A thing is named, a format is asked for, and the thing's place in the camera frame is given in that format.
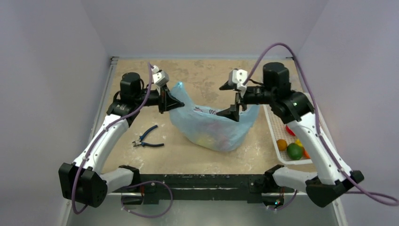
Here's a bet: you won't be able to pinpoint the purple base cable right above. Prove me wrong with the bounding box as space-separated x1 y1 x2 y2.
266 188 298 212

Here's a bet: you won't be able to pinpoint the small orange fruit right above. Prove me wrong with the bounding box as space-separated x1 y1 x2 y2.
303 149 310 159

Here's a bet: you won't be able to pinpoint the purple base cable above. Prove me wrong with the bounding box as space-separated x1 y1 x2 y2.
120 181 174 219
266 188 298 212

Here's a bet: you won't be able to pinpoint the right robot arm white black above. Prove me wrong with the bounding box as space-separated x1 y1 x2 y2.
218 62 364 207

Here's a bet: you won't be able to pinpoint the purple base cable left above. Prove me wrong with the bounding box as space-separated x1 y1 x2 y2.
120 181 174 219

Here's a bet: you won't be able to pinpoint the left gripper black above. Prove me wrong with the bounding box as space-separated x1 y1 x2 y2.
134 83 184 114

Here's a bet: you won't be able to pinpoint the blue handled pliers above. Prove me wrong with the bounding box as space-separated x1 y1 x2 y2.
132 125 165 148

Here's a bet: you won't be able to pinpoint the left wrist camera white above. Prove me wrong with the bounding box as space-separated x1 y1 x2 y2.
150 65 169 94

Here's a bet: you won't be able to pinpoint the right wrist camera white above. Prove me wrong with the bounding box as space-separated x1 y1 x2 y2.
227 69 248 94

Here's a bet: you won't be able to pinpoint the light blue printed plastic bag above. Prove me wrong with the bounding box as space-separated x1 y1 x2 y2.
169 81 260 152

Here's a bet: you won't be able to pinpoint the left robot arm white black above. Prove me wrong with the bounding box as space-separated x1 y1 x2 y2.
58 70 184 208

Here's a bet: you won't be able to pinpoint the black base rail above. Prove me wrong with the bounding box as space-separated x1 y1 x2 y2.
118 174 294 207

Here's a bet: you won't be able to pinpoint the white plastic basket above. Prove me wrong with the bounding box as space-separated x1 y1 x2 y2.
263 105 312 165

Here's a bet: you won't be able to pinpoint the green fake fruit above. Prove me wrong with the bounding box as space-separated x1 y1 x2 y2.
286 143 303 161

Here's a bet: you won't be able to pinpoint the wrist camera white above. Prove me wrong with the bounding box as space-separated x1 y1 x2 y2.
150 65 169 94
227 69 248 94

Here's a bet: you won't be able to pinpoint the small orange fake fruit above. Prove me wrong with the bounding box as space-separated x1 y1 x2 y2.
276 139 288 152

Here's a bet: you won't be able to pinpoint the small yellow fake fruit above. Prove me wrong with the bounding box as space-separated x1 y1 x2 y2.
295 139 303 147

